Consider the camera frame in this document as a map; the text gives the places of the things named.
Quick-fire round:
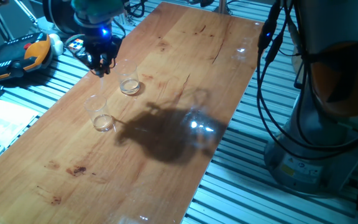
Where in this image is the black filament spool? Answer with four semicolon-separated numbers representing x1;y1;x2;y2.
42;0;82;35

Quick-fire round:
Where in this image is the white paper sheet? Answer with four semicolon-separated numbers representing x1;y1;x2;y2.
0;98;40;174

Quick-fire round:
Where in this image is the wooden board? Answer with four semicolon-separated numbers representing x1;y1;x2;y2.
0;1;269;224

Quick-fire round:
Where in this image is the orange black teach pendant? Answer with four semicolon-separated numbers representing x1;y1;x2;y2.
0;32;53;83

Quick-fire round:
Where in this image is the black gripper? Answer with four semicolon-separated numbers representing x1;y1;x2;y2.
81;26;123;77

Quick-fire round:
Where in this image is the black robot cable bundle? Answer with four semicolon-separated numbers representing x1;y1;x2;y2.
122;0;358;161

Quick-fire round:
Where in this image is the Rubik's cube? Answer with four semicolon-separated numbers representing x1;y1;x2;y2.
68;38;85;54

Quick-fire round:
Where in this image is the white rounded toy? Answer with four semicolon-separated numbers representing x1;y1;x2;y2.
48;33;65;57

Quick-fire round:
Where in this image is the clear glass beaker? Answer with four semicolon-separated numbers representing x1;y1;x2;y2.
84;95;117;133
112;59;141;96

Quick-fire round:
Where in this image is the glass dropper red bulb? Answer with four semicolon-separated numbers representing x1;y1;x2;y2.
98;73;106;94

